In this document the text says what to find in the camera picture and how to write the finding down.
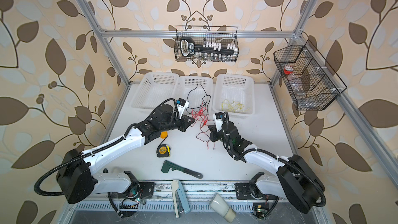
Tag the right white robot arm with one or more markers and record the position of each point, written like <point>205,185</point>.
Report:
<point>284,177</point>

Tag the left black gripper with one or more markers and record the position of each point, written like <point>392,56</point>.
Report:
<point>185,123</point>

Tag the left white plastic basket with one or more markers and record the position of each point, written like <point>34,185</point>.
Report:
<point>153,90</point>

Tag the back black wire basket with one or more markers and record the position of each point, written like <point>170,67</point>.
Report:
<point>221,34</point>

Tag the red item in wire basket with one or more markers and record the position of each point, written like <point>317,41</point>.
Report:
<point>288,70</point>

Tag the black wire basket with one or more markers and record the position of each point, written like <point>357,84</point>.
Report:
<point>314,84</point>
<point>221,34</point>

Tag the white plastic basket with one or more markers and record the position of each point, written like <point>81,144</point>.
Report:
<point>197,91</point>
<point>234,94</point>
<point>153,90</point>

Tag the yellow black tape measure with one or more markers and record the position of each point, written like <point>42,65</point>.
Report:
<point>163,151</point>

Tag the middle white plastic basket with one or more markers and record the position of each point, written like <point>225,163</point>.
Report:
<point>197,91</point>

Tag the green black pipe wrench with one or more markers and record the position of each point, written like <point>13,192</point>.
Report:
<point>167,166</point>

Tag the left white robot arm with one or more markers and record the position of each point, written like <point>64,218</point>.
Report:
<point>79,175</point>

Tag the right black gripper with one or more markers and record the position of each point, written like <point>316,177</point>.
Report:
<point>213,128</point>

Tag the yellow corn cob toy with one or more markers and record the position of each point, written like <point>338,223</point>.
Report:
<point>164,135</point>

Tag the right black wire basket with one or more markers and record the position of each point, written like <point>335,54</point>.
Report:
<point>314,84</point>

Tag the black socket set holder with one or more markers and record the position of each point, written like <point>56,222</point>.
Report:
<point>188,48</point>

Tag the right white plastic basket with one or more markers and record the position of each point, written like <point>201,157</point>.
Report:
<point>234,94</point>

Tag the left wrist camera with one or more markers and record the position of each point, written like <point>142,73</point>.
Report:
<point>181,106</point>

